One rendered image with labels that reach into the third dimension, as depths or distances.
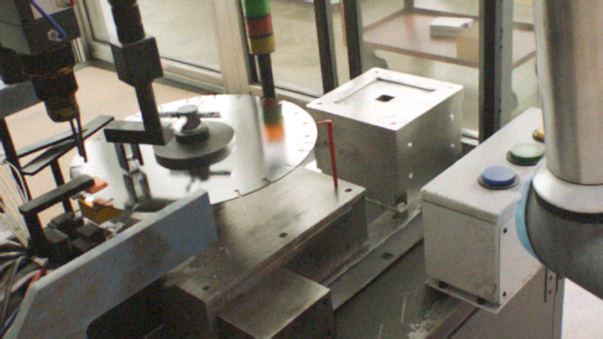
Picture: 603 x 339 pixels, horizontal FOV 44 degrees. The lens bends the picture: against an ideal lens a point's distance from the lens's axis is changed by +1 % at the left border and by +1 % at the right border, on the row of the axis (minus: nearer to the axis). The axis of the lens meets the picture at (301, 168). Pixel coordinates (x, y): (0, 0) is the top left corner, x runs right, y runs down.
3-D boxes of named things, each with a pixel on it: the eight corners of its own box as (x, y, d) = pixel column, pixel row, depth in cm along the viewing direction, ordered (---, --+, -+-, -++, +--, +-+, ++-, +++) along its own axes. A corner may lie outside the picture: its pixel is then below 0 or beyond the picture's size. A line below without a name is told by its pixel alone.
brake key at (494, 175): (492, 175, 96) (492, 161, 95) (520, 184, 93) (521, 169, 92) (476, 189, 94) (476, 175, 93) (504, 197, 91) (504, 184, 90)
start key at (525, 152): (519, 153, 100) (519, 140, 99) (547, 160, 98) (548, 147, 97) (504, 166, 98) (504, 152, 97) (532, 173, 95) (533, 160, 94)
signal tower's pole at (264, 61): (279, 161, 136) (263, 47, 126) (289, 164, 135) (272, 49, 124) (270, 167, 135) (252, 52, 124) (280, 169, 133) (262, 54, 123)
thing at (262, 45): (263, 44, 127) (260, 27, 126) (281, 47, 124) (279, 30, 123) (243, 52, 124) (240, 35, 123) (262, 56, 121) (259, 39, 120)
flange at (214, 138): (199, 170, 93) (196, 153, 92) (135, 156, 99) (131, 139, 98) (251, 133, 101) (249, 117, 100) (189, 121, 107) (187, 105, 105)
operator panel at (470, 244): (527, 193, 117) (529, 106, 110) (596, 213, 110) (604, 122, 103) (423, 284, 100) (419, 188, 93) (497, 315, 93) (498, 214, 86)
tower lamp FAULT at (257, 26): (260, 26, 125) (257, 8, 124) (279, 30, 123) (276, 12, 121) (240, 34, 123) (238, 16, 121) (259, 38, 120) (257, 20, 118)
